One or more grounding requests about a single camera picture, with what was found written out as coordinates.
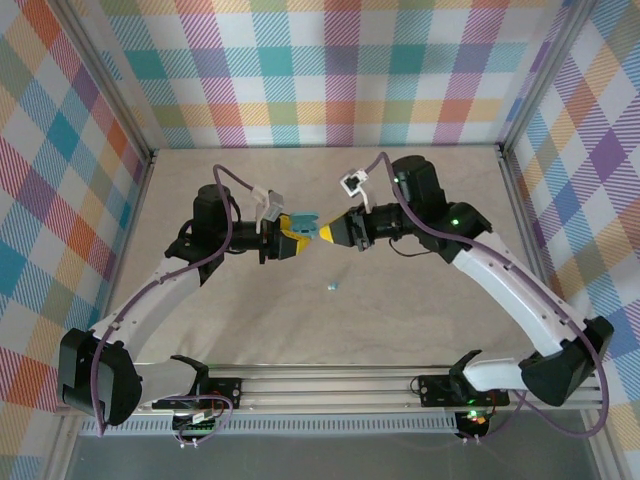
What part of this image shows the light blue earbud charging case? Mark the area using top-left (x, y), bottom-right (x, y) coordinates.
top-left (288, 211), bottom-right (321, 239)

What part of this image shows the green terminal circuit board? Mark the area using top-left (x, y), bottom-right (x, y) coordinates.
top-left (172, 409), bottom-right (225, 437)

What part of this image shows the grey metal shelf plate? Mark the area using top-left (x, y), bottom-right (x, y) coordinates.
top-left (64, 433), bottom-right (601, 480)

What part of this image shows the small circuit board with LED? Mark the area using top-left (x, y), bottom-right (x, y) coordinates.
top-left (457, 408), bottom-right (491, 427)

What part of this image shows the thin black cable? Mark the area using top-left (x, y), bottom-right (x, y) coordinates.
top-left (387, 234), bottom-right (444, 259)

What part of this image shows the aluminium frame side rail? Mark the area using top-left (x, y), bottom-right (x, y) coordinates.
top-left (494, 143), bottom-right (626, 480)
top-left (44, 149), bottom-right (159, 480)

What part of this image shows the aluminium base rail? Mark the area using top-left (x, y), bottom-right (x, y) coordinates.
top-left (132, 363), bottom-right (609, 414)

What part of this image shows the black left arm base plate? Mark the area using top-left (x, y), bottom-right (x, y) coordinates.
top-left (208, 377), bottom-right (245, 409)

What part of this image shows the aluminium frame post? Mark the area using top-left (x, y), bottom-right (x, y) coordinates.
top-left (58, 0), bottom-right (156, 164)
top-left (497, 0), bottom-right (596, 156)

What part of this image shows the short thin purple cable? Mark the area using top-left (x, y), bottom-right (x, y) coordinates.
top-left (172, 394), bottom-right (236, 449)

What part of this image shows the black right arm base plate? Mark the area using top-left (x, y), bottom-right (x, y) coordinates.
top-left (417, 373), bottom-right (511, 407)

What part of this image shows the grey slotted cable duct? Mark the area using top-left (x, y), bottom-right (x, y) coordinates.
top-left (79, 417), bottom-right (460, 437)

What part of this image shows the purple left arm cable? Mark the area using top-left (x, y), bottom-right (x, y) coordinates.
top-left (92, 163), bottom-right (261, 439)

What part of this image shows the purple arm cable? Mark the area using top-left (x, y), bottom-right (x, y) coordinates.
top-left (92, 163), bottom-right (261, 439)
top-left (367, 151), bottom-right (610, 444)

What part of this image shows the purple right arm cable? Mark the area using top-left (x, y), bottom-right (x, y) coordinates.
top-left (367, 151), bottom-right (610, 444)

